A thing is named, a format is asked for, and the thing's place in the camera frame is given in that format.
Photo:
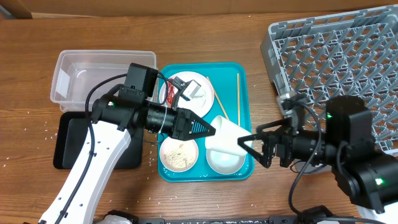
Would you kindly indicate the large white plate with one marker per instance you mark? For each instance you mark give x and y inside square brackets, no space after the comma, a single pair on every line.
[201,108]

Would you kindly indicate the clear plastic bin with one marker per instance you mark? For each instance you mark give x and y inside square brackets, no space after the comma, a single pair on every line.
[78,71]

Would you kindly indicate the grey white bowl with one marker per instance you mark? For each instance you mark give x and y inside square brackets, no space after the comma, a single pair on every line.
[223,163]

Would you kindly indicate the left wooden chopstick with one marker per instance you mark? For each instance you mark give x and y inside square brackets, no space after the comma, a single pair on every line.
[218,100]

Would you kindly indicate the black rail at bottom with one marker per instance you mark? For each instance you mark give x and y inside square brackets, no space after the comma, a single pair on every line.
[117,216]

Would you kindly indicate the red snack wrapper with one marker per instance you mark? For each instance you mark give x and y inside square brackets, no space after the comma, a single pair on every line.
[171,93]

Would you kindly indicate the white paper cup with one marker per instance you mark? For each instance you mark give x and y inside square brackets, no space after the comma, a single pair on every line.
[226,137]

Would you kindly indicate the black rectangular tray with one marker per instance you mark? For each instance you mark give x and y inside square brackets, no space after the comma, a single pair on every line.
[72,132]

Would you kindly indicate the grey dishwasher rack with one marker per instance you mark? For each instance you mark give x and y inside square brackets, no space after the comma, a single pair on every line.
[351,53]

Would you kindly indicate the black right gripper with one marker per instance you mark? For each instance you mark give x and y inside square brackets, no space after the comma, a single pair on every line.
[268,142]

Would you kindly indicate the white napkin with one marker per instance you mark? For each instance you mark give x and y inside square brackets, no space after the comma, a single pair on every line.
[200,94]

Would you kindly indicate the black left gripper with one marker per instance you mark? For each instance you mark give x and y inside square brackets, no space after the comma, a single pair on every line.
[184,119]

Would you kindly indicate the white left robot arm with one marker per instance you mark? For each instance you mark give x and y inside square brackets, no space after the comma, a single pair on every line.
[113,121]

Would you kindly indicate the pink bowl with rice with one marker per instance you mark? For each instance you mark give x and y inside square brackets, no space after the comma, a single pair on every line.
[178,156]

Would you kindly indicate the teal plastic tray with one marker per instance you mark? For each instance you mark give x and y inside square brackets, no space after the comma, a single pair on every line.
[229,82]

